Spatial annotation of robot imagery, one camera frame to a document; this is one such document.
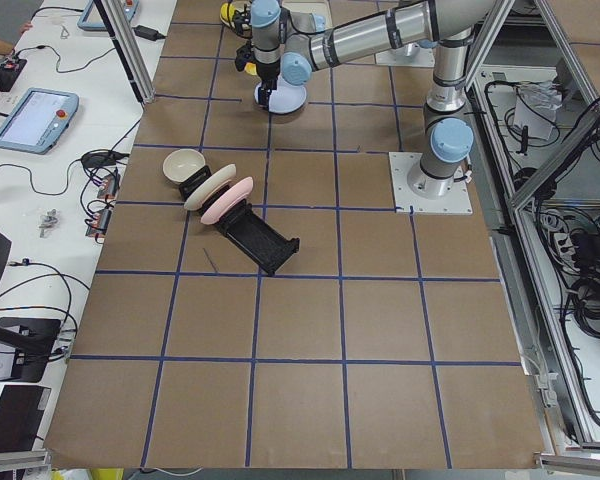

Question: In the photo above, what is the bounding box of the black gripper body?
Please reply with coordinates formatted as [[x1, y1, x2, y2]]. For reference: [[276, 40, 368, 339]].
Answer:
[[257, 62, 280, 98], [234, 43, 253, 71]]

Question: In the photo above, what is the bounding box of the blue plate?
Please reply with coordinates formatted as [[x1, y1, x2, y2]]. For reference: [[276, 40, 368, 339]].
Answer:
[[266, 80, 307, 115]]

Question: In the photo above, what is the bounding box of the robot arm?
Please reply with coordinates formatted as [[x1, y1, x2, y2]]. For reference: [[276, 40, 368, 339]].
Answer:
[[244, 1, 492, 200]]

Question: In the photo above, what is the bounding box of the pink plate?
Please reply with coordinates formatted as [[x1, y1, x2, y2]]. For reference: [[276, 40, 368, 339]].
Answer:
[[200, 177, 254, 225]]

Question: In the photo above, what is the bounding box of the cream plate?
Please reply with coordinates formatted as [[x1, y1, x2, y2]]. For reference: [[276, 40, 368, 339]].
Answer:
[[184, 164, 236, 211]]

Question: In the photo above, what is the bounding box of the yellow lemon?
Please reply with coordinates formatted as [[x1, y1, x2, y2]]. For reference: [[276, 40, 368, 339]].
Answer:
[[220, 2, 236, 25]]

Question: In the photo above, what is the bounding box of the cream shallow bowl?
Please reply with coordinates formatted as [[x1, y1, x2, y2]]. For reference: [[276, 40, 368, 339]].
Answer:
[[221, 1, 251, 36]]

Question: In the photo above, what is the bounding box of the cream rectangular tray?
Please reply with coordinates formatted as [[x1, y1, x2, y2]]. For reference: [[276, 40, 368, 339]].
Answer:
[[305, 1, 331, 23]]

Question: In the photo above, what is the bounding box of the black power adapter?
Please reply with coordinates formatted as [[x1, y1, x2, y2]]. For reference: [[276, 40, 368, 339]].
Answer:
[[133, 25, 166, 41]]

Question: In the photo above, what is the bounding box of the black dish rack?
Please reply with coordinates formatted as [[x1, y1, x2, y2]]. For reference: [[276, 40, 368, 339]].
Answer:
[[179, 166, 300, 276]]

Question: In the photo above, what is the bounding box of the far teach pendant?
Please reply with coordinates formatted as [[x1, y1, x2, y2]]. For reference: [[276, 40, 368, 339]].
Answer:
[[77, 0, 142, 30]]

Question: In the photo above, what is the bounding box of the teach pendant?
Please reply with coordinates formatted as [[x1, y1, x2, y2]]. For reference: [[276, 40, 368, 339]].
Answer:
[[0, 88, 80, 155], [77, 0, 142, 30]]

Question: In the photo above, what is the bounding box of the near teach pendant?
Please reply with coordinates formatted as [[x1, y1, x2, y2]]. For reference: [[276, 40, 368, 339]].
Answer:
[[0, 88, 80, 155]]

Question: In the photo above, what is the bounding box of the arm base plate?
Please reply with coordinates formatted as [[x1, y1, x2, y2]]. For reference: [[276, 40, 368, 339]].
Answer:
[[375, 43, 435, 68], [388, 152, 473, 215]]

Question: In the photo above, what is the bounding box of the aluminium frame post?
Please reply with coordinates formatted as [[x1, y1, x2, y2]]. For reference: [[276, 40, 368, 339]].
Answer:
[[94, 0, 155, 105]]

